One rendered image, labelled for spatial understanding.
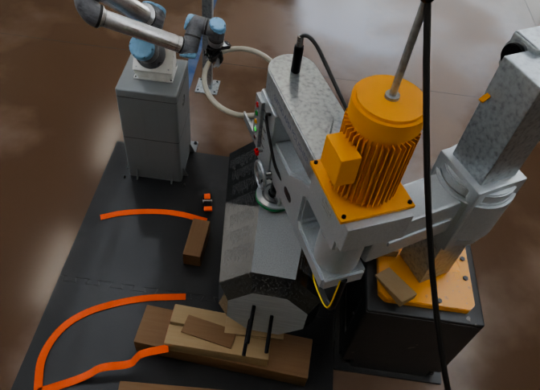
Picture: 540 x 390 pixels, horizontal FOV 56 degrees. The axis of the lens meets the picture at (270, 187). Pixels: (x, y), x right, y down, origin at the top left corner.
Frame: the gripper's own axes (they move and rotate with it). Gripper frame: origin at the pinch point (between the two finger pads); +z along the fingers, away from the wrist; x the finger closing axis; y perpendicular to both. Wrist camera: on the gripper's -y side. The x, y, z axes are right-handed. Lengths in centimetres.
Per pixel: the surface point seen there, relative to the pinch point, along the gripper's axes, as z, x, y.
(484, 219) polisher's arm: -75, 163, 8
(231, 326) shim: 43, 118, 94
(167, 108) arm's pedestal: 38.4, -11.3, 28.4
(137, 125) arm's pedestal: 59, -24, 45
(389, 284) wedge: -16, 160, 32
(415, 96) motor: -140, 113, 41
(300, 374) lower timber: 44, 164, 84
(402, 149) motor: -132, 121, 52
